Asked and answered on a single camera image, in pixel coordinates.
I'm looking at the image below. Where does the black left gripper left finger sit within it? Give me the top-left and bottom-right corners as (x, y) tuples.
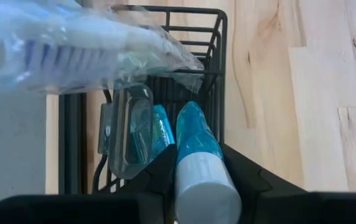
(115, 143), (178, 224)

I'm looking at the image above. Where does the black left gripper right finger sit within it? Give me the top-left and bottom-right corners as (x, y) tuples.
(220, 142), (308, 224)

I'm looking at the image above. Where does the blue mouthwash bottle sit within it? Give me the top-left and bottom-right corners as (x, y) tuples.
(151, 104), (177, 163)
(173, 100), (243, 224)

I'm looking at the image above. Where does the plastic toothbrush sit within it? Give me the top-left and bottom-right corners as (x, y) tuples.
(0, 0), (172, 96)
(109, 4), (206, 95)

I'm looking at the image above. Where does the clear plastic cup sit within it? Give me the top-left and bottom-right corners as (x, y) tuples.
(107, 83), (155, 180)

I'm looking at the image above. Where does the black wire organizer rack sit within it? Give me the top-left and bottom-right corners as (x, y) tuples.
(91, 4), (228, 195)

